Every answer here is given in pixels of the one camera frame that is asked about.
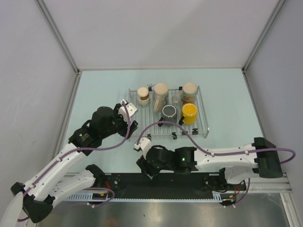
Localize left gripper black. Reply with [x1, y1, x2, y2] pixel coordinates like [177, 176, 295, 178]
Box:
[100, 103, 138, 139]

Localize stainless steel cup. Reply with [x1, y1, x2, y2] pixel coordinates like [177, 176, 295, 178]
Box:
[136, 87, 150, 106]

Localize dark green mug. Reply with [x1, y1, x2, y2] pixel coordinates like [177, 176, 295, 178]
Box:
[159, 105, 178, 123]

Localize plain beige mug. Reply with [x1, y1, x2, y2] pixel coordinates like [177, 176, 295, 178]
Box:
[153, 83, 169, 112]

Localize yellow mug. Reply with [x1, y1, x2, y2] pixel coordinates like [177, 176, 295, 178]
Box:
[178, 103, 198, 125]

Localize beige floral mug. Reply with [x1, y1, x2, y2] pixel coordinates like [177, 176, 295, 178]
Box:
[171, 82, 198, 105]

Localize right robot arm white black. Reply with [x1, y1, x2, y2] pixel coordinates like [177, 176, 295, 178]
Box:
[134, 137, 283, 190]

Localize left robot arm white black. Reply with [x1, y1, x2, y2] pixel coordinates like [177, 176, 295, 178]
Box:
[10, 100, 138, 223]

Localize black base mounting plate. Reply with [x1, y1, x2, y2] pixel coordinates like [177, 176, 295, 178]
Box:
[91, 173, 246, 200]

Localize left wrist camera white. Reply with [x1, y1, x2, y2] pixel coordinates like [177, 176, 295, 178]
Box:
[118, 99, 138, 121]

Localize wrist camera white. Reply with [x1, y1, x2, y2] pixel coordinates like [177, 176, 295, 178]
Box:
[134, 137, 152, 151]
[118, 99, 138, 121]

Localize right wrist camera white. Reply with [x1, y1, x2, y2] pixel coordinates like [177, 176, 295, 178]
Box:
[134, 137, 152, 151]

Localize metal wire dish rack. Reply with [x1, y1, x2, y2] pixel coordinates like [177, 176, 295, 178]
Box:
[128, 85, 210, 139]

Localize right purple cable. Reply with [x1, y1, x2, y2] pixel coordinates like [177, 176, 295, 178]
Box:
[134, 120, 296, 209]

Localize purple cable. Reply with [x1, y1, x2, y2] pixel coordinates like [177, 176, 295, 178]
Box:
[134, 120, 296, 209]
[16, 99, 131, 222]

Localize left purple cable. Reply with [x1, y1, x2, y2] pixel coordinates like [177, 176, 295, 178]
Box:
[16, 99, 131, 222]

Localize white slotted cable duct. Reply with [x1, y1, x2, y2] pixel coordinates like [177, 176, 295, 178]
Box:
[63, 191, 237, 203]

